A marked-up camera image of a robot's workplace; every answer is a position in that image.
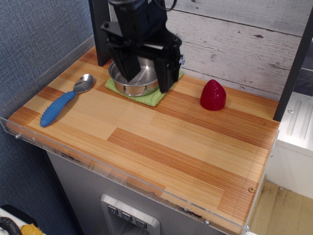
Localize black right vertical post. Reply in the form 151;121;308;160
273;9;313;121

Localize green folded cloth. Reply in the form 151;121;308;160
105;70;184;107

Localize silver dispenser button panel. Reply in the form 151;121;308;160
101;194;161;235

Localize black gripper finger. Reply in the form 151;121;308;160
154;56;181;93
111;47;141;82

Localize grey toy fridge cabinet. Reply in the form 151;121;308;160
48;153;221;235

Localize black left vertical post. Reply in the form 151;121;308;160
88;0;112;66

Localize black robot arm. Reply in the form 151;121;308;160
101;0;183;93

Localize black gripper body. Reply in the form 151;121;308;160
101;2;184;65

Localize red cone shaped toy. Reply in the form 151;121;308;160
200;79;226;111

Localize stainless steel pan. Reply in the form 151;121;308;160
109;57;159;97

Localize white ridged side counter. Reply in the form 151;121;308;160
265;92;313;198

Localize yellow object at corner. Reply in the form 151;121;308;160
21;224;44;235

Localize blue handled metal spoon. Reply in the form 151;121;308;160
40;74;94;127

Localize black vertical post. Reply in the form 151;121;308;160
88;0;112;66
273;9;313;121

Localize black braided cable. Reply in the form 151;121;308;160
0;216;22;235

